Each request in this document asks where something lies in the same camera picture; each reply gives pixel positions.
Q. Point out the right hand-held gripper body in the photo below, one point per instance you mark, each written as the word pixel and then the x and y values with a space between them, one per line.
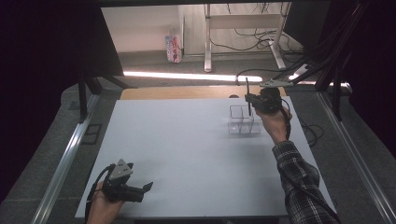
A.
pixel 269 99

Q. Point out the black frame struts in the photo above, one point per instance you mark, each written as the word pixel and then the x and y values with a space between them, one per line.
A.
pixel 330 56

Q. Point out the white desk frame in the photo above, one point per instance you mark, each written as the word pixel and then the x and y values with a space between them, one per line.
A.
pixel 208 46

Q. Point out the clear acrylic organizer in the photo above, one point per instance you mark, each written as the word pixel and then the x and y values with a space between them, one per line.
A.
pixel 241 126

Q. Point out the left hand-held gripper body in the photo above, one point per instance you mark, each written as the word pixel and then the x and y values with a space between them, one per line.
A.
pixel 123 189

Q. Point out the black stand legs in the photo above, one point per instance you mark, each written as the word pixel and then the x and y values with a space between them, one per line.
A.
pixel 82 96

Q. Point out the black pen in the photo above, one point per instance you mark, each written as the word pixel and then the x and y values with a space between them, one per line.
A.
pixel 248 88

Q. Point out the dark curtain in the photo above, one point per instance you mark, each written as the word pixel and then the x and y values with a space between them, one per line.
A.
pixel 40 62
pixel 379 62

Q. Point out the aluminium rail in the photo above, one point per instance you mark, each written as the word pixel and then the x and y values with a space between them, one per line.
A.
pixel 67 158
pixel 355 152

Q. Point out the small dark object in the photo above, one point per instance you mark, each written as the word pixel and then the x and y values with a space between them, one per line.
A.
pixel 234 96

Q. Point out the colourful carton box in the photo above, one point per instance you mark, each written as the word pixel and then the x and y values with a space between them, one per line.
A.
pixel 173 48

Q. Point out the black floor plate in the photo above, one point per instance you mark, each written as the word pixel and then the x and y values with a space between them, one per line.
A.
pixel 91 133

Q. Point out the person's left hand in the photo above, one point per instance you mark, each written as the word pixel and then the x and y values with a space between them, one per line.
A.
pixel 102 210

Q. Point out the person's right hand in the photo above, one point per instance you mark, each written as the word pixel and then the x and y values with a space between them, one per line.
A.
pixel 275 126

